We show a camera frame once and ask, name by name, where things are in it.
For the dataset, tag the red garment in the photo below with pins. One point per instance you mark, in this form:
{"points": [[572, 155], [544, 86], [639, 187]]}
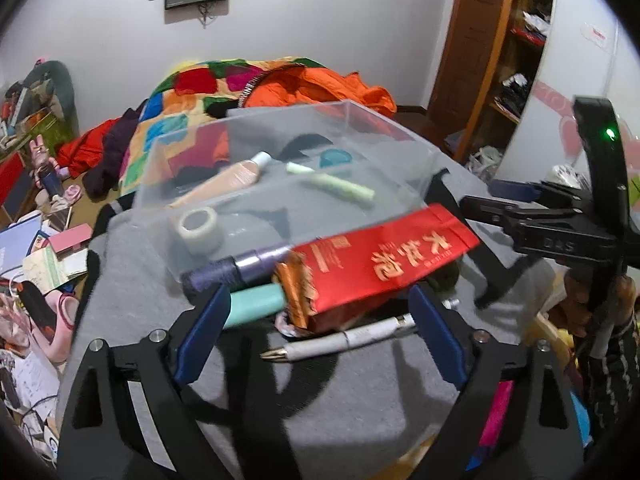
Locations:
{"points": [[90, 147]]}

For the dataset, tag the wooden door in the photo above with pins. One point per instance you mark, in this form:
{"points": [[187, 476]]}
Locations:
{"points": [[470, 50]]}

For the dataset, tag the colourful patchwork quilt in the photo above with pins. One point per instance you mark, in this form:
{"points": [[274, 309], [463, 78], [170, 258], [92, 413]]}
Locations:
{"points": [[200, 80]]}

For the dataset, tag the grey-green plush pillow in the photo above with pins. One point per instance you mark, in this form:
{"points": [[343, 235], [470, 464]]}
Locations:
{"points": [[55, 85]]}

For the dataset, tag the teal round lid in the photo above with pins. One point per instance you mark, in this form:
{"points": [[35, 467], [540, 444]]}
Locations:
{"points": [[334, 158]]}

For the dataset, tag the beige cream tube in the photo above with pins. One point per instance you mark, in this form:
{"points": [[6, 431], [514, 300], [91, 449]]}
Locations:
{"points": [[230, 177]]}

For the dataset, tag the pink rabbit figure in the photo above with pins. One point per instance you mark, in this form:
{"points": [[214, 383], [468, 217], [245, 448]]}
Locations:
{"points": [[42, 160]]}

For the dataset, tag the person's right hand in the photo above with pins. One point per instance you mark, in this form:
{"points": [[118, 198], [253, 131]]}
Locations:
{"points": [[575, 300]]}

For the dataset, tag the pink box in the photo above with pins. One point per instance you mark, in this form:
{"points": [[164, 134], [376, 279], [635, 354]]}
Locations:
{"points": [[70, 240]]}

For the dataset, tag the clear plastic box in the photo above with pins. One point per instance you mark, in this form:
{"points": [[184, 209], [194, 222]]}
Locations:
{"points": [[390, 132]]}

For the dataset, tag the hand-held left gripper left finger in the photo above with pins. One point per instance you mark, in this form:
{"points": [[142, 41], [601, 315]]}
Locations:
{"points": [[200, 335]]}

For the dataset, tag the red tea packet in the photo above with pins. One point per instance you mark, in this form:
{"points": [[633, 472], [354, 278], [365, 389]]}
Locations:
{"points": [[390, 260]]}

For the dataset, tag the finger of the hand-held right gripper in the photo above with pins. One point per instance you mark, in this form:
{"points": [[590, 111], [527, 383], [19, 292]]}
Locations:
{"points": [[482, 207], [510, 189]]}

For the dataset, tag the pink boot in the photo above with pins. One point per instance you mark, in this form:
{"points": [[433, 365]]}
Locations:
{"points": [[57, 325]]}

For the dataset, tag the pale blue paper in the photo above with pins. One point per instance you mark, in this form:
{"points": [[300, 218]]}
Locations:
{"points": [[20, 247]]}

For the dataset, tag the white pen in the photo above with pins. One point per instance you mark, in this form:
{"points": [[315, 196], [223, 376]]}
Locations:
{"points": [[325, 345]]}

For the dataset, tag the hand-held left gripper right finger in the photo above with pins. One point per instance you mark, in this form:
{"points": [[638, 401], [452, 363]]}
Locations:
{"points": [[440, 335]]}

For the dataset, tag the red long box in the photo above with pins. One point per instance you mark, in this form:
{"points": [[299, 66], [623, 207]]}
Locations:
{"points": [[15, 185]]}

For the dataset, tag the green gift bag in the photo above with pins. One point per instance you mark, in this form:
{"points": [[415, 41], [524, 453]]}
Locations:
{"points": [[47, 127]]}

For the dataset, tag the teal tube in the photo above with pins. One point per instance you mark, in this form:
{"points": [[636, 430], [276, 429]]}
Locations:
{"points": [[255, 305]]}

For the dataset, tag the orange jacket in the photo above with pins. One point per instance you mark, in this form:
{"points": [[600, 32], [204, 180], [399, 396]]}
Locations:
{"points": [[325, 85]]}

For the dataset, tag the light green tube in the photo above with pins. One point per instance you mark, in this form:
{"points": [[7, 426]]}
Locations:
{"points": [[345, 190]]}

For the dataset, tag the white shoes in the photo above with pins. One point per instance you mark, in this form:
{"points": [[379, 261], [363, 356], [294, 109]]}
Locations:
{"points": [[482, 160]]}

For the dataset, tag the white tape roll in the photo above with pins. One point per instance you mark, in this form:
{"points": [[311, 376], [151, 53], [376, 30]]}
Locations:
{"points": [[200, 227]]}

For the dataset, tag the purple bottle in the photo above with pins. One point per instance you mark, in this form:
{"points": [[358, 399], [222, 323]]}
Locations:
{"points": [[225, 270]]}

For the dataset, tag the wooden shelf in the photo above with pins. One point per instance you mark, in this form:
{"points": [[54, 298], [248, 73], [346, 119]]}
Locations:
{"points": [[525, 35]]}

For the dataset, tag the dark purple cloth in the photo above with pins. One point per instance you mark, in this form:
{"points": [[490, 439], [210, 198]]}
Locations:
{"points": [[115, 155]]}

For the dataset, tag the white wardrobe door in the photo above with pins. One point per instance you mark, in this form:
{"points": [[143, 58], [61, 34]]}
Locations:
{"points": [[585, 20]]}

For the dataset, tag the printed paper box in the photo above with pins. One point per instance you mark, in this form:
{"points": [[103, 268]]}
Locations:
{"points": [[50, 265]]}

